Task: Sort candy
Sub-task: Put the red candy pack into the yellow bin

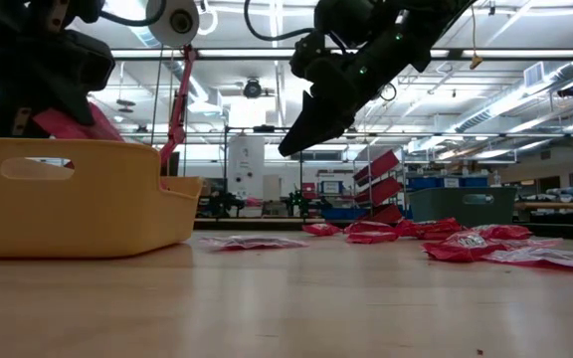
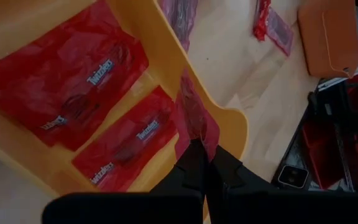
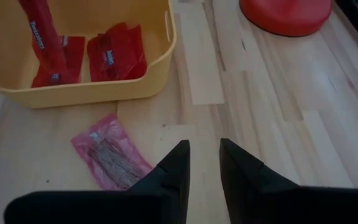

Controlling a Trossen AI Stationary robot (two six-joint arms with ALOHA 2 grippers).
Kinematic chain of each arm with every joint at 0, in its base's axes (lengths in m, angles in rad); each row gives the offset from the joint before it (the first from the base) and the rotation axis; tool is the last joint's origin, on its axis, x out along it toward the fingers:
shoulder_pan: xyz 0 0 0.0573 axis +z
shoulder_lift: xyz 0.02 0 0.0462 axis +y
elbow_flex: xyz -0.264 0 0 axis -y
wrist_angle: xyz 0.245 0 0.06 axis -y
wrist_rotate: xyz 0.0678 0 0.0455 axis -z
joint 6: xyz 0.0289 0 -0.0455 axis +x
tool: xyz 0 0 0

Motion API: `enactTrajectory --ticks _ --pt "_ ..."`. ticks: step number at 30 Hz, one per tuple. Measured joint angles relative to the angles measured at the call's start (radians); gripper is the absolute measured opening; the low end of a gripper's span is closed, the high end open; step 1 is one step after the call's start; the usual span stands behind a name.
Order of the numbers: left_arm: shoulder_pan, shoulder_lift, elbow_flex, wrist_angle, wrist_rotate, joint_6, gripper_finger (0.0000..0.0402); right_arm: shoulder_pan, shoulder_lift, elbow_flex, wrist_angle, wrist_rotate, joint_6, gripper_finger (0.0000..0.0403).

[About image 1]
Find pink candy pack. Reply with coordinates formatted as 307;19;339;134
199;235;310;253
482;247;573;273
31;100;126;144

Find wooden background table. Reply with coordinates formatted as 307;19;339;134
513;200;573;226

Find white air vent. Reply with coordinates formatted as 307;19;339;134
523;61;547;90

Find black aluminium rig frame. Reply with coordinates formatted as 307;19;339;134
0;47;573;62

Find white cabinet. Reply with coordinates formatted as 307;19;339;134
227;136;267;201

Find blue crate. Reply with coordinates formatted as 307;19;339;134
319;207;368;222

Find red storage bin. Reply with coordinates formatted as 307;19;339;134
353;149;401;186
354;176;404;206
365;203;404;226

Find black ceiling camera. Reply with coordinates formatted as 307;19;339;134
242;78;265;99

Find small red KitKat bar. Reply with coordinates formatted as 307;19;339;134
421;230;504;264
395;217;465;242
345;231;400;246
344;220;395;235
301;223;343;238
473;224;534;242

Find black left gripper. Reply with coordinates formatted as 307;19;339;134
0;28;116;139

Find blue storage bin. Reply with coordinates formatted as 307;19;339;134
405;176;490;191

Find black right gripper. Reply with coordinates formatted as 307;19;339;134
277;24;437;158

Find teal plastic bin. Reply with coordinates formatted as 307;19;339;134
407;186;519;229

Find long red candy pack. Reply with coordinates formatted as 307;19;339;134
499;237;564;252

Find red desk lamp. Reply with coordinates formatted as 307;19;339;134
145;0;202;175

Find yellow plastic bin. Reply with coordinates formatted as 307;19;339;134
0;137;204;260

